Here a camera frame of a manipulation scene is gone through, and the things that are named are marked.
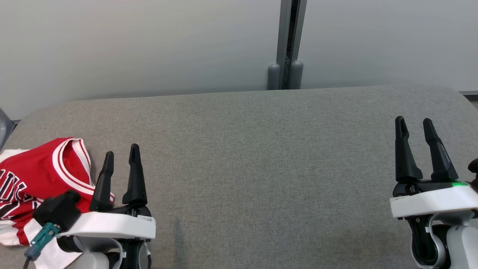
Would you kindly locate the grey partition post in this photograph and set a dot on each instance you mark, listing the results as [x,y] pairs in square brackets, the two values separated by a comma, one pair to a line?
[287,37]

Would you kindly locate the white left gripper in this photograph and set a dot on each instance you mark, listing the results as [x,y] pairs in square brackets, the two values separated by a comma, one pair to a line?
[112,226]

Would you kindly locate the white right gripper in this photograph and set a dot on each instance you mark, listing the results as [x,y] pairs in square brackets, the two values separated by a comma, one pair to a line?
[433,200]

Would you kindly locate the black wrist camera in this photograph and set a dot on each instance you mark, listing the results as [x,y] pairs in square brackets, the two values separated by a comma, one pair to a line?
[56,211]
[474,172]

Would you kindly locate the red basketball jersey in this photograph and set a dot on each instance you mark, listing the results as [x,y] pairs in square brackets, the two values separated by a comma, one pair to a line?
[37,168]

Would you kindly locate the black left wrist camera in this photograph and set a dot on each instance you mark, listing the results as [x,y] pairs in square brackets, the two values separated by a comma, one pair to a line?
[56,211]

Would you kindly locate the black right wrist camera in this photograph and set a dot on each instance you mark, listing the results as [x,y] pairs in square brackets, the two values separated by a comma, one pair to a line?
[474,172]

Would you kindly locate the grey metal frame leg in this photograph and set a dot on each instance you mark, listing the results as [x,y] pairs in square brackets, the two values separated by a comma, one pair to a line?
[4,129]

